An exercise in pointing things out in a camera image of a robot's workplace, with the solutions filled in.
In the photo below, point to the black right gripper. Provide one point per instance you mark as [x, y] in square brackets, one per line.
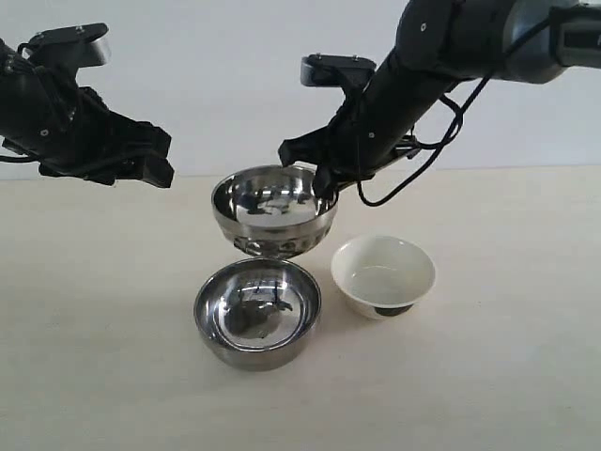
[358, 141]

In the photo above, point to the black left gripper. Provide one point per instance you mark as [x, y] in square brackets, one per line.
[69, 132]

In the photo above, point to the small patterned steel bowl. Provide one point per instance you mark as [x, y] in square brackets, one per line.
[272, 211]

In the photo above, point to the white ceramic bowl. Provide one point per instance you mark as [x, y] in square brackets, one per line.
[380, 276]

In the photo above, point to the large steel bowl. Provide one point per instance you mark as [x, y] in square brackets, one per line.
[259, 313]

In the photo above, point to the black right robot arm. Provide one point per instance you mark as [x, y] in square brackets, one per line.
[438, 45]

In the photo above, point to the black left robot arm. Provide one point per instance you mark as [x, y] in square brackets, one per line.
[67, 129]

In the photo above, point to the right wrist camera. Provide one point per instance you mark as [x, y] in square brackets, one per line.
[328, 70]

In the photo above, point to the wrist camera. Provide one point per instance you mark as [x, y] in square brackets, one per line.
[328, 70]
[72, 47]

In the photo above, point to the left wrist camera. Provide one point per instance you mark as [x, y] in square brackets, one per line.
[72, 47]

